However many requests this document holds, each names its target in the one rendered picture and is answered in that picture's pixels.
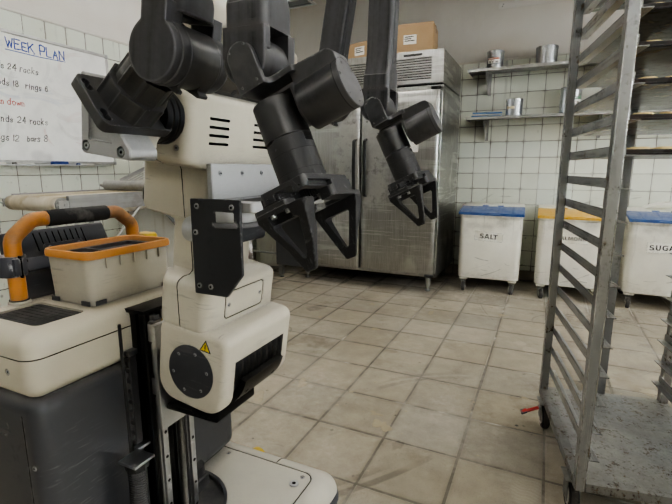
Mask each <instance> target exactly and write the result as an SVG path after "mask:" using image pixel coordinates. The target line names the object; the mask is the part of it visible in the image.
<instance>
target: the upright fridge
mask: <svg viewBox="0 0 672 504"><path fill-rule="evenodd" d="M348 64H349V66H350V68H351V69H352V71H353V72H354V74H355V76H356V78H357V80H358V82H359V84H360V87H361V89H363V77H364V71H365V67H366V57H359V58H350V59H348ZM396 70H397V92H398V110H397V112H398V111H400V110H401V109H405V108H408V107H410V106H412V105H414V104H416V103H418V102H420V101H423V100H426V101H428V102H429V103H431V104H432V105H433V107H434V109H435V111H436V113H437V114H438V117H439V119H440V121H441V124H442V127H443V132H441V133H439V134H437V135H435V136H433V137H431V138H429V139H427V140H425V141H423V142H421V143H420V144H419V145H418V152H414V155H415V157H416V159H417V161H418V164H419V166H420V168H421V171H424V170H429V171H430V172H431V173H432V175H433V177H434V178H436V179H437V181H438V199H437V218H435V219H433V220H431V219H430V218H429V217H428V216H427V215H426V214H425V213H424V214H425V224H423V225H421V226H417V225H416V224H415V223H414V222H413V221H412V220H411V219H410V218H409V217H408V216H406V215H405V214H404V213H403V212H402V211H401V210H399V209H398V208H397V207H396V206H395V205H393V204H392V203H391V202H390V201H389V198H388V195H390V193H389V190H388V185H389V184H391V183H393V182H395V180H394V177H393V175H392V173H391V171H390V168H389V166H388V164H387V161H386V159H385V157H384V154H383V152H382V150H381V148H380V145H379V143H378V141H377V138H376V136H377V135H378V134H377V133H379V131H380V130H379V129H375V128H372V126H371V123H370V121H368V120H366V119H365V118H364V117H363V115H362V113H361V109H360V107H359V108H357V109H356V110H354V111H352V112H350V114H349V115H348V117H347V118H346V119H345V120H343V121H341V122H337V124H338V126H333V125H331V124H329V125H327V126H325V127H323V128H321V129H316V128H314V127H313V126H312V125H311V126H310V127H309V128H310V131H311V134H312V136H313V139H314V142H315V144H316V147H317V150H318V152H319V155H320V158H321V161H322V163H323V166H324V169H325V171H326V174H339V175H346V178H347V179H349V181H350V184H351V187H352V189H359V192H360V194H361V197H362V203H361V211H360V219H359V226H358V240H357V255H356V256H355V257H352V258H350V259H346V258H345V256H344V255H343V254H342V253H341V251H340V250H339V249H338V248H337V246H336V245H335V244H334V242H333V241H332V240H331V239H330V237H329V236H328V235H327V233H326V232H325V231H324V229H323V228H322V227H321V226H320V224H319V223H318V222H317V254H318V266H322V267H332V268H342V269H352V270H361V271H371V272H381V273H391V274H400V275H410V276H420V277H425V286H426V289H425V291H430V289H429V286H430V280H431V278H436V277H437V276H438V275H439V274H440V273H441V272H442V273H441V274H440V275H441V276H445V274H444V271H445V268H446V267H447V266H448V265H449V264H450V263H451V262H452V260H453V240H454V220H455V199H456V179H457V159H458V138H459V118H460V97H459V96H460V94H461V73H462V68H461V67H460V66H459V64H458V63H457V62H456V61H455V60H454V59H453V57H452V56H451V55H450V54H449V53H448V52H447V50H446V49H445V48H439V49H430V50H421V51H412V52H403V53H397V59H396ZM332 222H333V224H334V226H335V227H336V229H337V231H338V233H339V234H340V236H341V238H342V239H343V240H344V242H345V243H346V245H347V246H349V211H348V210H347V211H345V212H343V213H341V214H338V215H336V216H335V217H333V218H332Z"/></svg>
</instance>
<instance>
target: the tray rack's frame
mask: <svg viewBox="0 0 672 504"><path fill-rule="evenodd" d="M584 3H585V0H574V11H573V22H572V33H571V44H570V55H569V66H568V77H567V88H566V99H565V110H564V121H563V132H562V143H561V154H560V165H559V176H558V187H557V198H556V209H555V220H554V231H553V242H552V253H551V264H550V275H549V286H548V297H547V308H546V319H545V330H544V341H543V352H542V363H541V374H540V385H539V393H540V396H537V399H538V402H539V405H540V408H541V410H538V416H539V419H540V421H541V413H542V406H544V407H545V410H546V413H547V415H548V418H549V421H550V424H551V426H552V429H553V432H554V435H555V438H556V440H557V443H558V446H559V449H560V452H561V454H562V457H563V460H564V463H565V465H566V467H565V466H561V469H562V472H563V475H564V480H563V490H562V491H563V494H564V497H565V500H566V501H567V494H568V485H569V482H571V483H572V481H573V472H574V463H575V454H576V445H577V433H576V431H575V429H574V427H573V424H572V422H571V420H570V418H569V415H568V413H567V411H566V409H565V406H564V404H563V402H562V400H561V397H560V395H559V393H558V391H557V388H555V387H548V384H549V373H550V363H551V352H552V341H553V331H554V320H555V310H556V299H557V289H558V278H559V267H560V257H561V246H562V236H563V225H564V215H565V204H566V193H567V183H568V172H569V162H570V151H571V141H572V130H573V119H574V109H575V98H576V88H577V77H578V67H579V56H580V46H581V35H582V24H583V14H584ZM632 163H633V159H624V163H623V172H622V179H623V183H622V188H627V189H629V188H630V179H631V171H632ZM628 196H629V190H620V198H619V206H618V212H619V217H618V220H621V221H624V222H625V221H626V213H627V204H628ZM624 229H625V224H616V232H615V241H614V245H615V251H617V252H619V253H621V254H622V246H623V238H624ZM620 263H621V256H613V258H612V266H611V275H610V277H611V281H612V282H614V283H615V284H617V285H618V279H619V271H620ZM616 296H617V288H609V292H608V301H607V308H608V311H609V312H611V313H612V314H613V315H614V312H615V304H616ZM613 321H614V319H605V326H604V335H603V337H604V339H605V340H606V341H607V342H608V343H609V344H610V346H611V337H612V329H613ZM609 354H610V349H602V352H601V361H600V366H601V367H602V368H603V370H604V371H605V372H606V374H607V371H608V362H609ZM605 387H606V379H605V378H598V386H597V393H598V395H599V396H600V398H601V399H602V401H603V403H604V404H605V406H606V408H605V407H597V406H595V410H594V420H595V421H596V423H597V425H598V427H599V429H600V431H601V433H602V434H603V435H595V434H592V436H591V446H592V448H593V450H594V452H595V454H596V456H597V458H598V460H599V463H598V462H591V461H589V462H588V470H587V479H586V487H585V492H587V493H593V494H599V495H604V496H610V497H616V498H622V499H628V500H634V501H640V502H646V503H652V504H672V408H671V407H670V406H669V404H668V399H667V398H666V397H665V396H664V395H663V393H662V392H661V391H660V390H659V389H658V394H657V399H650V398H641V397H633V396H624V395H615V394H607V393H605Z"/></svg>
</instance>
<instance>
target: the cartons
mask: <svg viewBox="0 0 672 504"><path fill-rule="evenodd" d="M430 49H438V30H437V26H436V25H435V23H434V21H427V22H419V23H410V24H401V25H398V39H397V53H403V52H412V51H421V50H430ZM366 56H367V41H363V42H359V43H355V44H351V45H350V47H349V54H348V59H350V58H359V57H366Z"/></svg>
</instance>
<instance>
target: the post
mask: <svg viewBox="0 0 672 504"><path fill-rule="evenodd" d="M641 7H642V0H625V9H624V18H623V27H622V36H621V45H620V54H619V63H618V72H617V81H616V90H615V100H614V109H613V118H612V127H611V136H610V145H609V154H608V163H607V172H606V181H605V190H604V199H603V209H602V218H601V227H600V236H599V245H598V254H597V263H596V272H595V281H594V290H593V299H592V308H591V318H590V327H589V336H588V345H587V354H586V363H585V372H584V381H583V390H582V399H581V408H580V417H579V427H578V436H577V445H576V454H575V463H574V472H573V481H572V485H573V488H574V490H575V491H581V492H585V487H586V479H587V470H588V462H589V453H590V445H591V436H592V427H593V419H594V410H595V402H596V393H597V384H598V376H599V367H600V359H601V350H602V342H603V333H604V324H605V316H606V307H607V299H608V290H609V281H610V273H611V264H612V256H613V247H614V238H615V230H616V221H617V213H618V204H619V196H620V187H621V178H622V170H623V161H624V153H625V144H626V135H627V127H628V118H629V110H630V101H631V93H632V84H633V75H634V67H635V58H636V50H637V41H638V32H639V24H640V15H641Z"/></svg>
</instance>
